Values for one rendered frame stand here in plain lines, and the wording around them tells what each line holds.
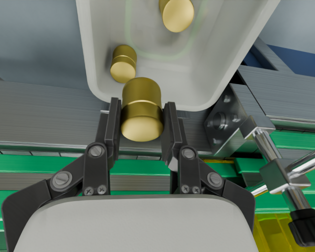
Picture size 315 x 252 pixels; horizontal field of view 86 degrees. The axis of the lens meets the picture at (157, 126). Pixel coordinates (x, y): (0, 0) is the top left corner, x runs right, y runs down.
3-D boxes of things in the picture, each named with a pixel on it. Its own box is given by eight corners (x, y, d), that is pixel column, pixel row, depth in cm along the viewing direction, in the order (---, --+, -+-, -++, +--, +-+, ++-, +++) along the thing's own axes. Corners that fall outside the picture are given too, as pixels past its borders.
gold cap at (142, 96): (122, 74, 14) (118, 112, 11) (164, 78, 15) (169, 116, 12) (122, 105, 17) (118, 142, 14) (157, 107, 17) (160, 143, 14)
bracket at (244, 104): (200, 123, 32) (209, 156, 27) (225, 81, 24) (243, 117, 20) (217, 124, 32) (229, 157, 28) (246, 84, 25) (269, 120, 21)
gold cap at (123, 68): (132, 70, 27) (131, 87, 24) (110, 61, 26) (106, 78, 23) (140, 50, 25) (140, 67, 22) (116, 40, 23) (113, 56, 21)
